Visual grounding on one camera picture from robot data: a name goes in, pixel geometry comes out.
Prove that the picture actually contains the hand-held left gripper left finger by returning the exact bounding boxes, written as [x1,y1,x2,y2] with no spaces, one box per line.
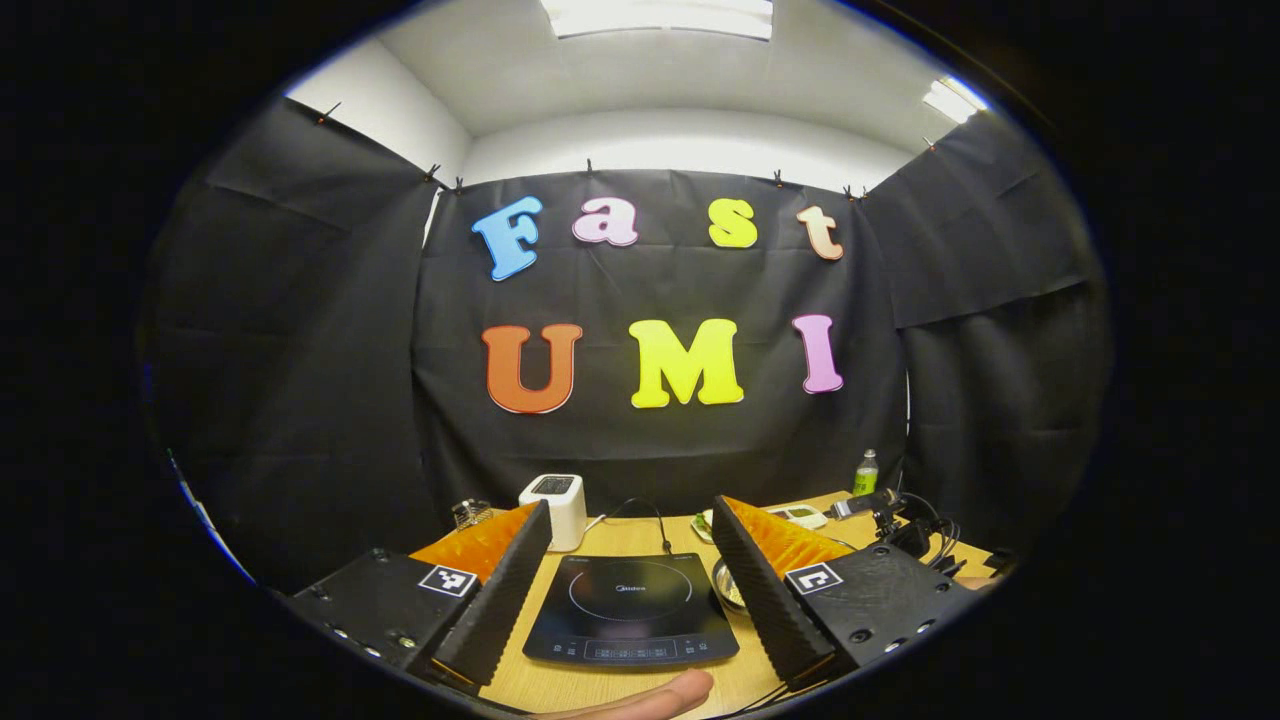
[290,500,553,691]

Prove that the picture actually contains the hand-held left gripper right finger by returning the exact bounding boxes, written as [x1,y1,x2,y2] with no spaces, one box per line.
[711,495,986,693]

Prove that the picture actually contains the stainless steel pot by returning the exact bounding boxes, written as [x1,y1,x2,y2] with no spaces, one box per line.
[712,556,749,613]

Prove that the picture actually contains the black induction cooktop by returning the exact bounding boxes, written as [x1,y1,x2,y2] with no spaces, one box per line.
[522,553,741,671]

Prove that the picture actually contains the white toaster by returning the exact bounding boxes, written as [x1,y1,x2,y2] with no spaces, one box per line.
[518,473,588,553]

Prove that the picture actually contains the black backdrop cloth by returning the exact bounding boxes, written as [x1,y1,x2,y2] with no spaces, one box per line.
[145,95,1111,596]

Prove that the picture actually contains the small ceiling light panel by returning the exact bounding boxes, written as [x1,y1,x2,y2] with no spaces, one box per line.
[921,77,988,125]

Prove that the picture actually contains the large ceiling light panel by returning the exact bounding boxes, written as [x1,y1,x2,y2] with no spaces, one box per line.
[540,0,775,41]

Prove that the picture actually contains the black power cable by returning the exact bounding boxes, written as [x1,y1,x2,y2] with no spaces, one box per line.
[598,497,673,556]

